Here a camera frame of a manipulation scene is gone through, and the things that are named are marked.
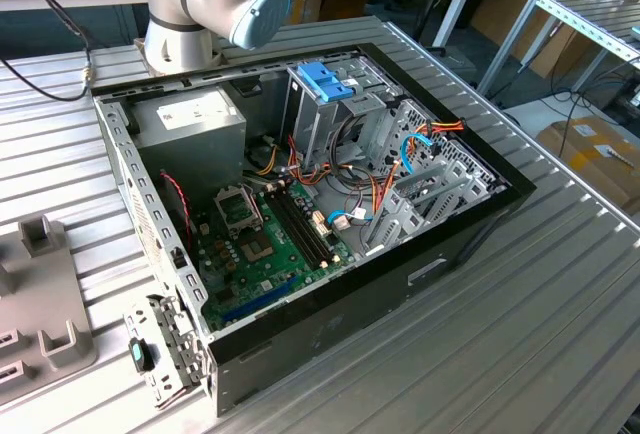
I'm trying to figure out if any yellow red disk power wire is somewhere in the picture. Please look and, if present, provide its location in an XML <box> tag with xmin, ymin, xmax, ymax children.
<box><xmin>369</xmin><ymin>118</ymin><xmax>467</xmax><ymax>213</ymax></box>

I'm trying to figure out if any grey metal disk bay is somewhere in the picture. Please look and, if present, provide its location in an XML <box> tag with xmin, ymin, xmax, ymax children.
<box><xmin>363</xmin><ymin>98</ymin><xmax>507</xmax><ymax>259</ymax></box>

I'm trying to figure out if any black case fan red wire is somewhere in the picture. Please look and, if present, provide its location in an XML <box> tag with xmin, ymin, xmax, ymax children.
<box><xmin>158</xmin><ymin>168</ymin><xmax>197</xmax><ymax>255</ymax></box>

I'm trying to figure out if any blue expansion slot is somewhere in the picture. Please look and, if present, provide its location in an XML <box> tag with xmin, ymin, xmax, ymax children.
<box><xmin>219</xmin><ymin>273</ymin><xmax>302</xmax><ymax>324</ymax></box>

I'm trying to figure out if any blue disk data wire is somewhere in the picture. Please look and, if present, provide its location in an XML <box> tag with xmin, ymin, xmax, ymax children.
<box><xmin>398</xmin><ymin>131</ymin><xmax>434</xmax><ymax>176</ymax></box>

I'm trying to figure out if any green motherboard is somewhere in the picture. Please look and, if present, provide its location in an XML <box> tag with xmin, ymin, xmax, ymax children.
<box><xmin>192</xmin><ymin>181</ymin><xmax>359</xmax><ymax>333</ymax></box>

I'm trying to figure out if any black open PC case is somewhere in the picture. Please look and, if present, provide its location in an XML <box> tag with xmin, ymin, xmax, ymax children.
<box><xmin>89</xmin><ymin>42</ymin><xmax>539</xmax><ymax>418</ymax></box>

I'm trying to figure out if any large plain cardboard box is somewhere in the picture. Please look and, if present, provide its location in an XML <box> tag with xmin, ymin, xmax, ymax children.
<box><xmin>469</xmin><ymin>0</ymin><xmax>586</xmax><ymax>80</ymax></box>

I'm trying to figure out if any grey power supply unit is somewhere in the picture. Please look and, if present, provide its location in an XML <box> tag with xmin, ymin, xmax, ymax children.
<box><xmin>130</xmin><ymin>86</ymin><xmax>248</xmax><ymax>205</ymax></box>

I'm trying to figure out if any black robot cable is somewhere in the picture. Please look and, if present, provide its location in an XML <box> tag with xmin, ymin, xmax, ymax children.
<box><xmin>0</xmin><ymin>0</ymin><xmax>95</xmax><ymax>103</ymax></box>

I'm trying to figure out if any grey metal drive cage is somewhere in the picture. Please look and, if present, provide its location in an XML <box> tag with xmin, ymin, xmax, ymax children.
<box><xmin>278</xmin><ymin>48</ymin><xmax>401</xmax><ymax>171</ymax></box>

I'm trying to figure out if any blue empty drive carrier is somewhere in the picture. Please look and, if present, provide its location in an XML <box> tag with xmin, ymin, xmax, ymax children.
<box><xmin>296</xmin><ymin>61</ymin><xmax>359</xmax><ymax>104</ymax></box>

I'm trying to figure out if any grey metal slot bracket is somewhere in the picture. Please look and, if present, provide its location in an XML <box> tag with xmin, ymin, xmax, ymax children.
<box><xmin>122</xmin><ymin>293</ymin><xmax>215</xmax><ymax>411</ymax></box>

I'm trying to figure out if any yellow orange supply wire bundle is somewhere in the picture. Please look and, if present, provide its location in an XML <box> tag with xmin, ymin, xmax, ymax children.
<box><xmin>247</xmin><ymin>143</ymin><xmax>281</xmax><ymax>176</ymax></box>

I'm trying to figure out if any grey parts rack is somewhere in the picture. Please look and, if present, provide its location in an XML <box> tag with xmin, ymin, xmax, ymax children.
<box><xmin>0</xmin><ymin>213</ymin><xmax>99</xmax><ymax>408</ymax></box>

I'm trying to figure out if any black teal bracket latch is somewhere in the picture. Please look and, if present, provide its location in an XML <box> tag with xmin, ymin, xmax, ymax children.
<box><xmin>128</xmin><ymin>337</ymin><xmax>156</xmax><ymax>373</ymax></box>

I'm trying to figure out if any metal socket cover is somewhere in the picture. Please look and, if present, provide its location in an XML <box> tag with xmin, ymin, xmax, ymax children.
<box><xmin>213</xmin><ymin>183</ymin><xmax>265</xmax><ymax>231</ymax></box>

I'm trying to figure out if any black RAM slot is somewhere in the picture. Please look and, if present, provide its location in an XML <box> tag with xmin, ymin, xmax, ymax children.
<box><xmin>278</xmin><ymin>186</ymin><xmax>335</xmax><ymax>263</ymax></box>
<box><xmin>266</xmin><ymin>189</ymin><xmax>324</xmax><ymax>270</ymax></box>

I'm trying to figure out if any aluminium frame table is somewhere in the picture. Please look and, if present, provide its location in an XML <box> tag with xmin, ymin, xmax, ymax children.
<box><xmin>477</xmin><ymin>0</ymin><xmax>640</xmax><ymax>96</ymax></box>

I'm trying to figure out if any cardboard box with white label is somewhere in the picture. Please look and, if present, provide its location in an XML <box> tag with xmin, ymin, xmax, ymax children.
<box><xmin>534</xmin><ymin>114</ymin><xmax>640</xmax><ymax>215</ymax></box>

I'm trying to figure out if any black cable bundle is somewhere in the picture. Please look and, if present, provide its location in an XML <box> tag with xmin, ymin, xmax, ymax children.
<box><xmin>327</xmin><ymin>103</ymin><xmax>384</xmax><ymax>190</ymax></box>

